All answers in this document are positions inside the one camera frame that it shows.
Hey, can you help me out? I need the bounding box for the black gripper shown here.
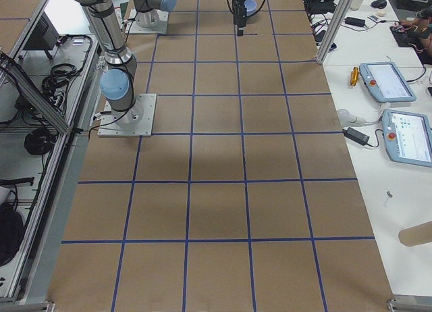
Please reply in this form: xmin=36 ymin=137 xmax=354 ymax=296
xmin=232 ymin=0 xmax=247 ymax=36

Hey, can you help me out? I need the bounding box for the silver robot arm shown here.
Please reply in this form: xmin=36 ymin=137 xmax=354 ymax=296
xmin=74 ymin=0 xmax=177 ymax=69
xmin=133 ymin=0 xmax=177 ymax=28

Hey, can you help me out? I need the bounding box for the light blue bowl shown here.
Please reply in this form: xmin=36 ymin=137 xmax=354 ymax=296
xmin=244 ymin=0 xmax=257 ymax=16

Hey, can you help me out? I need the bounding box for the gold cylindrical tool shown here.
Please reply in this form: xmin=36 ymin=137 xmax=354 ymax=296
xmin=350 ymin=66 xmax=359 ymax=87

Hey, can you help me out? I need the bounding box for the black computer mouse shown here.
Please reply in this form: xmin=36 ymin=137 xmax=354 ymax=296
xmin=371 ymin=0 xmax=387 ymax=9

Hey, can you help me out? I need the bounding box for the white light bulb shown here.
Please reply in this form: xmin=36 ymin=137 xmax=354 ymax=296
xmin=337 ymin=109 xmax=368 ymax=128

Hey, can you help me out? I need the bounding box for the upper teach pendant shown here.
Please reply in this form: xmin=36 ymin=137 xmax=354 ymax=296
xmin=359 ymin=62 xmax=416 ymax=103

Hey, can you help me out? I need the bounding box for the teach pendant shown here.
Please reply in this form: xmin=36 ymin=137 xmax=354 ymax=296
xmin=359 ymin=62 xmax=416 ymax=103
xmin=381 ymin=109 xmax=431 ymax=167

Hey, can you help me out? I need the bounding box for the black power adapter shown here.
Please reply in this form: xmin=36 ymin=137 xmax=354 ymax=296
xmin=342 ymin=127 xmax=369 ymax=146

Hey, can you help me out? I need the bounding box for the black electronics box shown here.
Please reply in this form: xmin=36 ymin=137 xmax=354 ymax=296
xmin=24 ymin=12 xmax=59 ymax=59

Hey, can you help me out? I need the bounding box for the lower teach pendant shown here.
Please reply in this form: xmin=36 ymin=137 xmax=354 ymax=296
xmin=381 ymin=109 xmax=431 ymax=167

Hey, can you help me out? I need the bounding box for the small metal screw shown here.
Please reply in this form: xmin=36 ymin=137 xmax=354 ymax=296
xmin=383 ymin=190 xmax=393 ymax=207

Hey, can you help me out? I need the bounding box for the cardboard tube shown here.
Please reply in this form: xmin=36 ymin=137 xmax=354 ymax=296
xmin=398 ymin=221 xmax=432 ymax=247

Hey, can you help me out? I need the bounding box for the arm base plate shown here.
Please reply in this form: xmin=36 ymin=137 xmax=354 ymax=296
xmin=97 ymin=93 xmax=157 ymax=137
xmin=123 ymin=8 xmax=169 ymax=34

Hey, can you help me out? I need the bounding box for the aluminium frame post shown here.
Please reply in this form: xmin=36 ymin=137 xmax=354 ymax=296
xmin=316 ymin=0 xmax=353 ymax=64

